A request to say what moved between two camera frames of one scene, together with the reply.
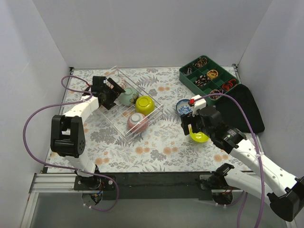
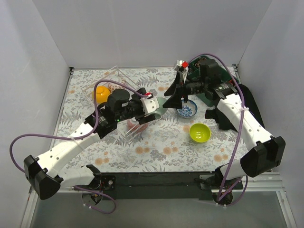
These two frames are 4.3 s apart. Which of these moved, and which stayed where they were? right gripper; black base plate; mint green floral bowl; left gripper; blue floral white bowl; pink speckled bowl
Moved: right gripper; mint green floral bowl; left gripper
Stayed: pink speckled bowl; blue floral white bowl; black base plate
